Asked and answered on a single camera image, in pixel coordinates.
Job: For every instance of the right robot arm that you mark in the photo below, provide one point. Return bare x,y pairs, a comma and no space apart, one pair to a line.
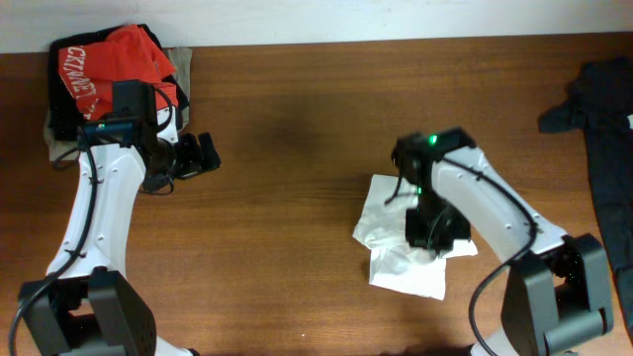
557,294

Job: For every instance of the black garment at right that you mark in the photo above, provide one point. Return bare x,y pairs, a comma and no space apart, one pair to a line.
599,103

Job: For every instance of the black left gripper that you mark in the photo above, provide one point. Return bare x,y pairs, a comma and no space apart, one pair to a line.
193,156

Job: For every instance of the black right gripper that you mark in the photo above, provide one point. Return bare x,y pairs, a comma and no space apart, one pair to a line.
436,236

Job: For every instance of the white t-shirt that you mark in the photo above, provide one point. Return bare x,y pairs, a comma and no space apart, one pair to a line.
394,265

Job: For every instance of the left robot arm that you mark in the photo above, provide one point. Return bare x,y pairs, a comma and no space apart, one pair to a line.
85,304

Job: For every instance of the black folded shirt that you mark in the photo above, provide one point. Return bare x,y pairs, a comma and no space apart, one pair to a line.
65,115

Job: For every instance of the khaki folded garment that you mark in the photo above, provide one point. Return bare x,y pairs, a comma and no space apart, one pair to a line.
181,58

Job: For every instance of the red folded shirt white lettering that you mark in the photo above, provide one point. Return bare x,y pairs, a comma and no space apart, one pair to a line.
89,71

